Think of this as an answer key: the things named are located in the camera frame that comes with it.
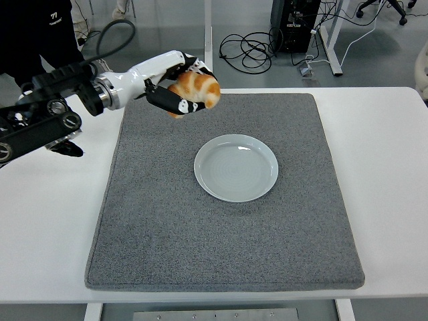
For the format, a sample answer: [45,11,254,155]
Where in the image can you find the black office chair base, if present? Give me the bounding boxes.
[356,0,419,27]

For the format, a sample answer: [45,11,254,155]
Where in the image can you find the white desk leg with foot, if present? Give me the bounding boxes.
[204,0,214,73]
[318,0,345,78]

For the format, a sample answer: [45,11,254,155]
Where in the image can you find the croissant bread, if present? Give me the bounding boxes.
[167,70,221,120]

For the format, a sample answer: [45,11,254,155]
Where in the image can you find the black computer tower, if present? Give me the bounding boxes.
[270,0,322,55]

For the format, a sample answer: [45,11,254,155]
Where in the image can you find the black cable tangle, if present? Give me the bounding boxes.
[219,28,285,74]

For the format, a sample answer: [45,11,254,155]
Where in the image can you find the small clear floor device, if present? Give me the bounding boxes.
[297,65,318,81]

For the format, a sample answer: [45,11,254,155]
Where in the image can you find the white curved frame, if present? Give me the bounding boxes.
[414,43,428,100]

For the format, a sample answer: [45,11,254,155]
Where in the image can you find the person's legs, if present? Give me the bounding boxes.
[72,0,130,37]

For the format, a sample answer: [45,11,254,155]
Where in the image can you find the thin black floor cable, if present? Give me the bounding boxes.
[75,29,101,46]

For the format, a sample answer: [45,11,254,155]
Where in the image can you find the pale grey round plate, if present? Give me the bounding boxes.
[193,134,280,203]

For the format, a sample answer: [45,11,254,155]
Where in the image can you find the white cable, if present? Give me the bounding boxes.
[306,0,387,68]

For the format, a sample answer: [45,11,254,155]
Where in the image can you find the person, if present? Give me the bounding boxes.
[0,0,84,88]

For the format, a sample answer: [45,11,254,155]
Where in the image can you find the grey metal plate with screws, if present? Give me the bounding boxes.
[132,308,300,321]

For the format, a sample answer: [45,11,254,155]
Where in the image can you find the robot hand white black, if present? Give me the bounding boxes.
[113,49,219,118]

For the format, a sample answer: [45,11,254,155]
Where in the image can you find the white table leg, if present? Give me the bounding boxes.
[83,303,104,321]
[336,299,356,321]

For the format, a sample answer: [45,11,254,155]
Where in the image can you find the grey fabric mat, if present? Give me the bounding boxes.
[84,92,365,291]

